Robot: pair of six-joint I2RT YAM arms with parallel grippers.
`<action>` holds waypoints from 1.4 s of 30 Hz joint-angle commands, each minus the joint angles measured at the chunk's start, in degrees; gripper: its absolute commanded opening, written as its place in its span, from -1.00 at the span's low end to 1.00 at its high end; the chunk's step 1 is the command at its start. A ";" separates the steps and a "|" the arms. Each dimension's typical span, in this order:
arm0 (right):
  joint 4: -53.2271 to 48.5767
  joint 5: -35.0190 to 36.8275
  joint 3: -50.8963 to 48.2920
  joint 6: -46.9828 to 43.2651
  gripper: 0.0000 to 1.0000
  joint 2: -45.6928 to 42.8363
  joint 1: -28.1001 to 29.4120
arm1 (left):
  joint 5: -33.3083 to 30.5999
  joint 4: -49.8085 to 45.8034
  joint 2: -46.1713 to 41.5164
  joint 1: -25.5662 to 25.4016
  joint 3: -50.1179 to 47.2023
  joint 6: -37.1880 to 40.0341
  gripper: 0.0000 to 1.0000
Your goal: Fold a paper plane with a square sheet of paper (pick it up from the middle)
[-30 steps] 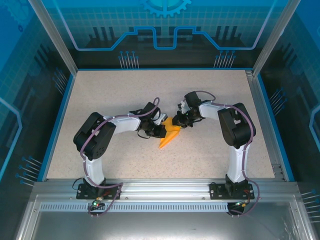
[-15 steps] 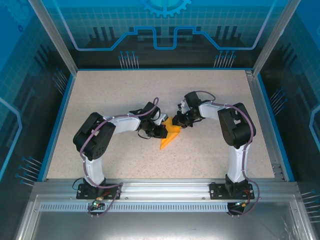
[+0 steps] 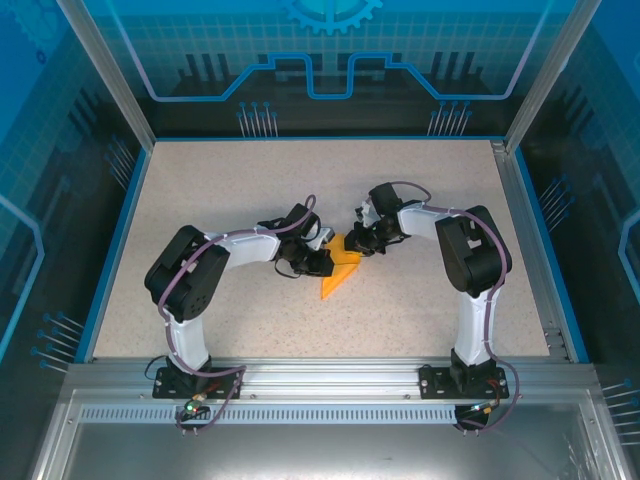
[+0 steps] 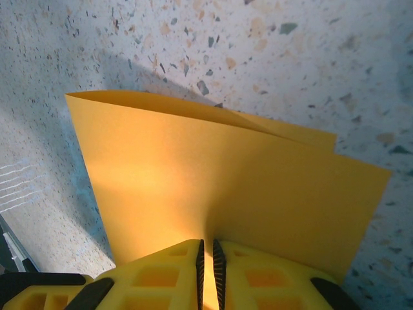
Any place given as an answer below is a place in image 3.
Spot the shiny metal tray sheet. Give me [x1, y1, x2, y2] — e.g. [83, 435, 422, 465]
[29, 389, 632, 480]

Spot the blue table edge strip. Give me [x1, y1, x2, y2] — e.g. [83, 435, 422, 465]
[81, 146, 154, 364]

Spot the aluminium mounting rail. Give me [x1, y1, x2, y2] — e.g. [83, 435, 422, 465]
[64, 357, 599, 402]

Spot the aluminium side rail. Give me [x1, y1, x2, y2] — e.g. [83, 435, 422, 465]
[491, 139, 572, 362]

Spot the slotted grey cable duct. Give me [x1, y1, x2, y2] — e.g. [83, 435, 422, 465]
[79, 405, 459, 426]

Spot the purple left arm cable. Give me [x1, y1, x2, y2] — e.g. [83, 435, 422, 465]
[157, 193, 318, 437]

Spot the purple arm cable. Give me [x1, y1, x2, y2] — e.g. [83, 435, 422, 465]
[157, 193, 318, 437]
[388, 180, 520, 432]

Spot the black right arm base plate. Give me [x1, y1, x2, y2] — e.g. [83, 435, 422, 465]
[418, 364, 507, 401]

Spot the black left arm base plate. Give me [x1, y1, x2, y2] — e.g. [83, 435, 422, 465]
[152, 366, 244, 401]

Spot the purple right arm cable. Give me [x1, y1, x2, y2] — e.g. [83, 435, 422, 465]
[388, 180, 520, 432]

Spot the blue printed enclosure panel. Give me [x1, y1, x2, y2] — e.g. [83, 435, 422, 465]
[87, 0, 576, 139]
[519, 0, 640, 451]
[0, 0, 151, 480]

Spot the aluminium frame post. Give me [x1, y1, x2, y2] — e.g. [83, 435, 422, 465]
[503, 0, 605, 152]
[53, 0, 157, 151]

